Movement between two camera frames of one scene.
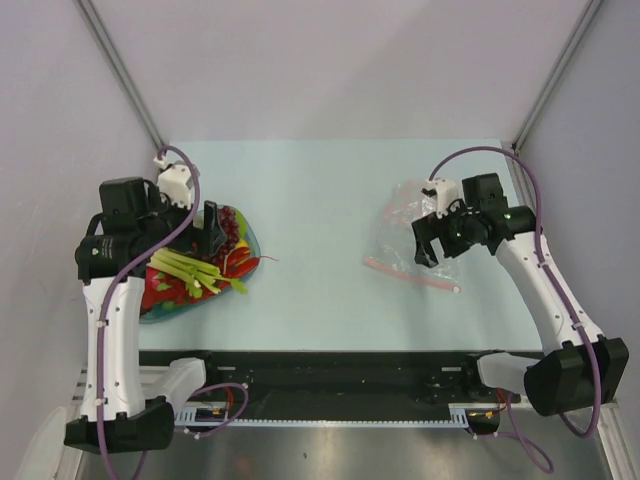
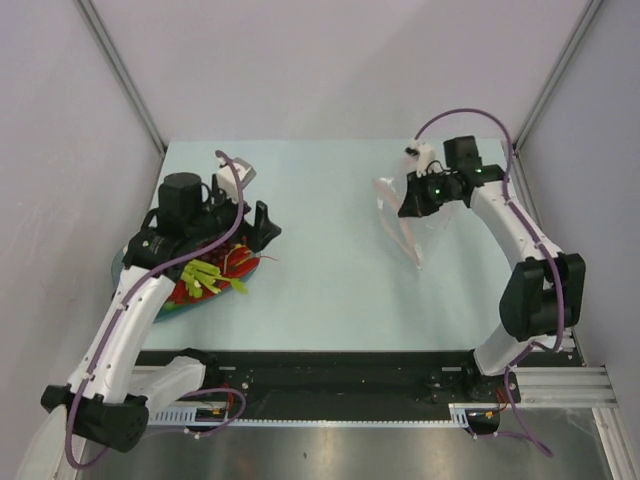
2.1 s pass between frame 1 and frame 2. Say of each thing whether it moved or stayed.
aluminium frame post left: stayed
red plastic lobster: stayed
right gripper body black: moved
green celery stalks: stayed
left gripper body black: moved
